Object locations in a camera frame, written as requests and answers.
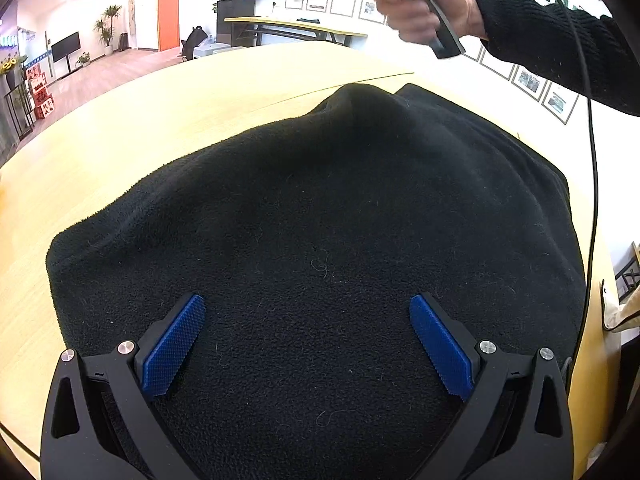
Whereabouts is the white box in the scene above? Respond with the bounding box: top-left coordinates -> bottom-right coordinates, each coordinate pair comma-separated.
193,42 -> 234,59

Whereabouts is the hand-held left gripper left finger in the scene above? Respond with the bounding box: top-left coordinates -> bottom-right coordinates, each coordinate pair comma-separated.
41,293 -> 207,480

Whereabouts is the orange pillar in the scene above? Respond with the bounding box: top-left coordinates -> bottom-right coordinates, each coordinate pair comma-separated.
158,0 -> 182,53

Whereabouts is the black fleece garment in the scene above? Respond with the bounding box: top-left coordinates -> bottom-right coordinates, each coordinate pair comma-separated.
46,82 -> 587,480

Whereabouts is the beige cloth bag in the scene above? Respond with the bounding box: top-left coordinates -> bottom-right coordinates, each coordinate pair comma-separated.
599,279 -> 640,334

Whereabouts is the black television screen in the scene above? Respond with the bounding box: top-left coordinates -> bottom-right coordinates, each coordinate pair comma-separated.
51,31 -> 81,64

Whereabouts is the person's right forearm black sleeve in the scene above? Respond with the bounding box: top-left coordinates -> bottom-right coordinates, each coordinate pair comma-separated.
471,0 -> 640,119

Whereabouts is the stack of red boxes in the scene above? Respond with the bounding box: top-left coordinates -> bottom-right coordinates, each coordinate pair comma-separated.
24,62 -> 55,122

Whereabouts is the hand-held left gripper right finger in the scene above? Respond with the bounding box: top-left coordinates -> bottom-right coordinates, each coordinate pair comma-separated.
409,293 -> 573,480

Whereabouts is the black bag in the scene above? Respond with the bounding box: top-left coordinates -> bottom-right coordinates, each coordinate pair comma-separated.
179,26 -> 209,60

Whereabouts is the person's right hand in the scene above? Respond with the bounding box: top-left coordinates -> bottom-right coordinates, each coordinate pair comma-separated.
372,0 -> 489,47

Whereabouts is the black chair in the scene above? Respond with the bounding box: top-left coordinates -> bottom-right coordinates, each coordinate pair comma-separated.
614,241 -> 640,304

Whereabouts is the tall potted plant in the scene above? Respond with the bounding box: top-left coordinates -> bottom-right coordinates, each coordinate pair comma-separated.
94,4 -> 123,54

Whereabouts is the black cable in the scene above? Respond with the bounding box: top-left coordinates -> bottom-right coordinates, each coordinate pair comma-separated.
527,0 -> 601,378

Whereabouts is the long folding table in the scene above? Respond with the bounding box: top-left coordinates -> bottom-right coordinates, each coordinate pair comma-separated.
223,15 -> 369,49

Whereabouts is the row of framed wall pictures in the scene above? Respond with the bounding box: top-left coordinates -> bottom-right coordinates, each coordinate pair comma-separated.
284,0 -> 582,126

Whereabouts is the black metal rack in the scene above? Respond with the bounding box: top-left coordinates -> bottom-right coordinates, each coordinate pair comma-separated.
3,67 -> 39,142

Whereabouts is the black cabinet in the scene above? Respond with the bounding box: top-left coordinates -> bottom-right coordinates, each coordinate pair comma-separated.
216,0 -> 256,47

